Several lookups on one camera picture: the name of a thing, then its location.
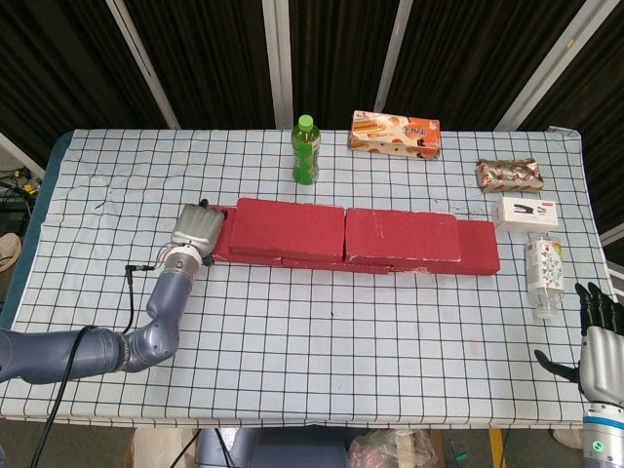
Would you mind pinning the clear plastic bag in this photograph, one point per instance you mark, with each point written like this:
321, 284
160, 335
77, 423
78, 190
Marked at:
390, 448

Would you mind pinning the orange biscuit box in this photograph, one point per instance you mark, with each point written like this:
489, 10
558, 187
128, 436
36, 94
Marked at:
395, 136

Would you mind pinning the clear bottle patterned label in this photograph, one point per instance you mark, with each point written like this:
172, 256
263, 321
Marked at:
543, 278

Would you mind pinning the gold red snack packet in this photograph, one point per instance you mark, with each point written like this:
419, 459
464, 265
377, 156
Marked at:
509, 174

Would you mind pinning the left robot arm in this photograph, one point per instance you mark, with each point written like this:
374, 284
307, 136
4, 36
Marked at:
161, 307

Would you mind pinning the beige shoe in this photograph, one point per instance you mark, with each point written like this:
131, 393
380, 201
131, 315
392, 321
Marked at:
10, 251

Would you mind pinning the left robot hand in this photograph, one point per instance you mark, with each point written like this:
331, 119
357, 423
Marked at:
197, 226

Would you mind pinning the green drink bottle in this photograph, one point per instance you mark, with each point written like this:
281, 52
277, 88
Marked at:
306, 156

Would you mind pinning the red brick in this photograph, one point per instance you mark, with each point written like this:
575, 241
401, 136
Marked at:
480, 248
287, 229
226, 239
336, 265
402, 234

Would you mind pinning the white stapler box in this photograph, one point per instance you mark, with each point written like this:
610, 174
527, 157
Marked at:
524, 213

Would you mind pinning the blue grey robot torso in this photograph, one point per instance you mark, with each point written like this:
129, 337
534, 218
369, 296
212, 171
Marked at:
273, 448

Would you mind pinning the dark brown curtain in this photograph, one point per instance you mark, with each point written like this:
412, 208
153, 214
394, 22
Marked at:
219, 49

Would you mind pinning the white black grid tablecloth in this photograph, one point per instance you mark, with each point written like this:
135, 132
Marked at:
317, 351

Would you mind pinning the white frame post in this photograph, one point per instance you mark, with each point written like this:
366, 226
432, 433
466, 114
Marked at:
392, 58
278, 63
536, 73
144, 63

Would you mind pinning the blue under cloth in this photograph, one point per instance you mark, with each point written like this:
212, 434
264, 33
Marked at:
34, 234

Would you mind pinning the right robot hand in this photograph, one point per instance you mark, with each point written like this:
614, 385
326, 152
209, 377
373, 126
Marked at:
602, 361

